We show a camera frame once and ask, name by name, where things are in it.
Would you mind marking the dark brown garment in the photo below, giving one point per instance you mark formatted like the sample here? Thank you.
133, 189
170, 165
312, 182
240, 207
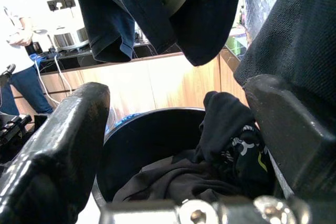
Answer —
183, 182

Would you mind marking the black hanging shirt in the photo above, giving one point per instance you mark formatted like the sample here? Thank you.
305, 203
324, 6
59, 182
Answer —
204, 11

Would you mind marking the black bin with blue bag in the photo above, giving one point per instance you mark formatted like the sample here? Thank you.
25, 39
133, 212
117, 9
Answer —
126, 121

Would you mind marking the pale person hand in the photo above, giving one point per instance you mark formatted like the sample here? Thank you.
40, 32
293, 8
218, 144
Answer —
22, 40

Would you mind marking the black coarse-knit garment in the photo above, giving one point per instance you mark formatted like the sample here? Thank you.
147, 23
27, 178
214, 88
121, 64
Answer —
294, 37

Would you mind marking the black plastic bucket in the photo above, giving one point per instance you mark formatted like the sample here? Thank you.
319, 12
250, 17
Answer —
147, 140

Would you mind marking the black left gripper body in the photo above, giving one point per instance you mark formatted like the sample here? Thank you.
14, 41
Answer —
11, 129

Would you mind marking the green box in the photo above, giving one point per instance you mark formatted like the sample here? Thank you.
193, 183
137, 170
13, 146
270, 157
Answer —
236, 45

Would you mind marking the person in white shirt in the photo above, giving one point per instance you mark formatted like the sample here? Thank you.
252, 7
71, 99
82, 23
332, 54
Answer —
26, 85

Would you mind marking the black printed garment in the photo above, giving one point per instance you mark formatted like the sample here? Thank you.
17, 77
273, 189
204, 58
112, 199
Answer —
231, 129

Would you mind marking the wood cabinet with black counter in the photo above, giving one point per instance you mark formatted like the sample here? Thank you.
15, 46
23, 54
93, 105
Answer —
162, 82

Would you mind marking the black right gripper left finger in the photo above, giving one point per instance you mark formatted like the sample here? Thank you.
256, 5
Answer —
52, 161

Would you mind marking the stainless steel water urn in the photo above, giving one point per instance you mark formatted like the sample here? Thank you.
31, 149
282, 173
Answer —
71, 39

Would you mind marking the black double wall socket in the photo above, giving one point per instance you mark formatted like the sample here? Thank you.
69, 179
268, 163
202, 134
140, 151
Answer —
61, 3

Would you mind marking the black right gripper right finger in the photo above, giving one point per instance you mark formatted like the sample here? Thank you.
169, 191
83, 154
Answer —
296, 140

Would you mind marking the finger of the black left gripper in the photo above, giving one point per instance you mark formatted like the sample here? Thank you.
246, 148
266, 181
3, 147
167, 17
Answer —
8, 72

